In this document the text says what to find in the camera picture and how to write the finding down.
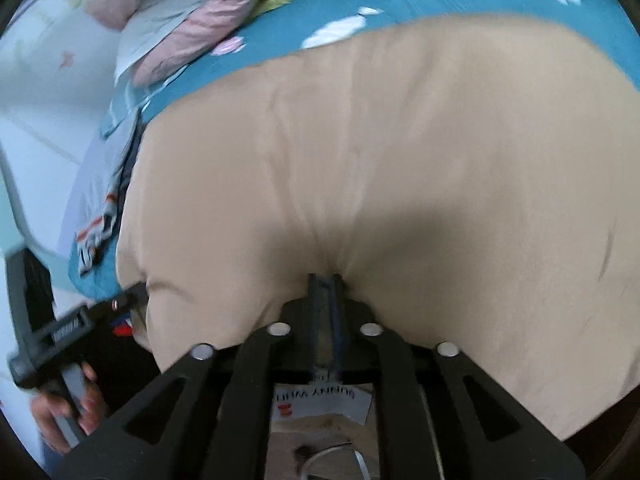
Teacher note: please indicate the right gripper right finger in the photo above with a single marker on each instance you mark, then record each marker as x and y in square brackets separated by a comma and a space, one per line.
[438, 415]

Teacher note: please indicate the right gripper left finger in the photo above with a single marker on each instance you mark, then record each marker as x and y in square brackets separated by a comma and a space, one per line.
[209, 415]

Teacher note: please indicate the tan garment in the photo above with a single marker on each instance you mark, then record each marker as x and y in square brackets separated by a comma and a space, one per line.
[472, 179]

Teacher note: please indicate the person's left hand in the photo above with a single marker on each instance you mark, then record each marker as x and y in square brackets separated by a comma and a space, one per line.
[47, 407]

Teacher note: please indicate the striped blue pillow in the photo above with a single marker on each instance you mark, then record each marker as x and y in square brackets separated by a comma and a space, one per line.
[128, 99]

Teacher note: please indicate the light grey pillow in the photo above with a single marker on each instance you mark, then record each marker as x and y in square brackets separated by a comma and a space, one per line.
[148, 27]

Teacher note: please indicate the pink quilt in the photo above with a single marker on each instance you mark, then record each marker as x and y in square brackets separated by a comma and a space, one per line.
[202, 30]

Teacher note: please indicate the teal quilted bed mat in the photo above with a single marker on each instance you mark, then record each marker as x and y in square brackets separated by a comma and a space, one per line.
[304, 24]

